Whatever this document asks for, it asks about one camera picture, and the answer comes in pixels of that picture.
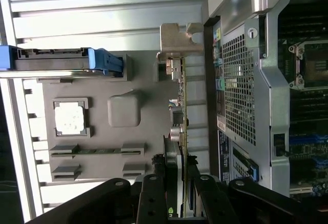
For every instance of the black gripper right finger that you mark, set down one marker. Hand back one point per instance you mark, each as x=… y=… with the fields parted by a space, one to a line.
x=217 y=201

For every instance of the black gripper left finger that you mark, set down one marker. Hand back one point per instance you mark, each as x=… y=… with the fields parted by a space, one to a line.
x=151 y=198

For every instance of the dark blue slot clip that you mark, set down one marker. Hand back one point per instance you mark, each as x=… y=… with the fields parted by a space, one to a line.
x=254 y=174

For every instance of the grey parts rack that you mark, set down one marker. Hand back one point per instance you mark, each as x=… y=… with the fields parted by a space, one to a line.
x=115 y=142

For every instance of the green RAM stick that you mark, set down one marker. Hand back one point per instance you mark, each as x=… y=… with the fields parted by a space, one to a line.
x=102 y=151

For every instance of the white expansion slot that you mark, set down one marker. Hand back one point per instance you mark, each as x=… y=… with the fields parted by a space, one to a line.
x=301 y=190

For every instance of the green motherboard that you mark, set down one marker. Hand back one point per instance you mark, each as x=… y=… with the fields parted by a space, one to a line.
x=305 y=162

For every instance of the blue expansion slot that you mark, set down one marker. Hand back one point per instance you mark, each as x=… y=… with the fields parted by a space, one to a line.
x=307 y=138

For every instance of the black silver PC case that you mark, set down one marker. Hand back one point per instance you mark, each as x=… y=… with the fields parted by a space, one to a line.
x=266 y=101

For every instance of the silver CPU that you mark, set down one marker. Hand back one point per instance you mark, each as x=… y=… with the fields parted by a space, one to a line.
x=69 y=120

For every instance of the hard drive in blue caddy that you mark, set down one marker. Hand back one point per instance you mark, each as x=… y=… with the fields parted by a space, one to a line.
x=107 y=62

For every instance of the silver hard disk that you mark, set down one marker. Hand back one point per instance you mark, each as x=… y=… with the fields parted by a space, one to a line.
x=38 y=74

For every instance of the CPU socket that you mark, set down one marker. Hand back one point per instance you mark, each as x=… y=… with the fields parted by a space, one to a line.
x=317 y=65

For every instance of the dark grey hard disk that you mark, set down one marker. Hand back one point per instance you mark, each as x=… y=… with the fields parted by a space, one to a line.
x=51 y=61

